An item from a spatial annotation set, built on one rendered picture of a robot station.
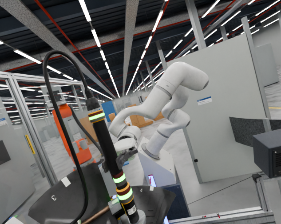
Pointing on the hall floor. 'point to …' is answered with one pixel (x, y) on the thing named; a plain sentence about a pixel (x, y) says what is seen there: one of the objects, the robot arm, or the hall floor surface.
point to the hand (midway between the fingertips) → (113, 162)
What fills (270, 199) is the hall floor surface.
